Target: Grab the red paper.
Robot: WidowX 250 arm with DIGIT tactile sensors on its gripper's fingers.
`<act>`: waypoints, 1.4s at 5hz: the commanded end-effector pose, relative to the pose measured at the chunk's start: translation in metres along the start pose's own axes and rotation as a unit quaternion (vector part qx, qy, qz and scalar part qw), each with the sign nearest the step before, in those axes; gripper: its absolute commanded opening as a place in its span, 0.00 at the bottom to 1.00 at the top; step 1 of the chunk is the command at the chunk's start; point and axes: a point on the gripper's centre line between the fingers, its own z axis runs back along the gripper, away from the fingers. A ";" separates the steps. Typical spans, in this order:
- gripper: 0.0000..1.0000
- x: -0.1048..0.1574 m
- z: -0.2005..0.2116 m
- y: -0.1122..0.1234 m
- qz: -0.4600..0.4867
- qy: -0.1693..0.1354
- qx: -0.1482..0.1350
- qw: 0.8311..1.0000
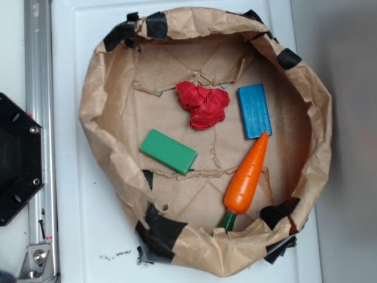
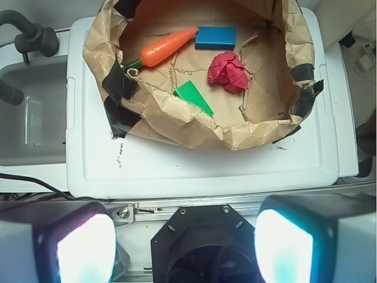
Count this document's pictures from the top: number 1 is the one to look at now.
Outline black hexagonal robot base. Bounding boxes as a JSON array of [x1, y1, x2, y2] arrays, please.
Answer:
[[1, 93, 44, 227]]

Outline green wooden block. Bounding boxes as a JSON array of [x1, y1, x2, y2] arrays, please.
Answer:
[[140, 129, 198, 175]]

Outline brown paper bag tray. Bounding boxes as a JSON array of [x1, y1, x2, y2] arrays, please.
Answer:
[[79, 7, 332, 277]]

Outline crumpled red paper ball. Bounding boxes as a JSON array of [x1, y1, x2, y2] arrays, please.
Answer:
[[176, 81, 230, 130]]

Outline orange toy carrot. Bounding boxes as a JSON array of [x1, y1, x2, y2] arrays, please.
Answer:
[[219, 131, 269, 232]]

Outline blue wooden block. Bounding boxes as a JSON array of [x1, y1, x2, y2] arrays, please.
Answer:
[[237, 84, 273, 140]]

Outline aluminium extrusion rail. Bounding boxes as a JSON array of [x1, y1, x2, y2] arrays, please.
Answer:
[[24, 1, 61, 282]]

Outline metal corner bracket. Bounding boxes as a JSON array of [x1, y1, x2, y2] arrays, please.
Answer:
[[17, 243, 54, 282]]

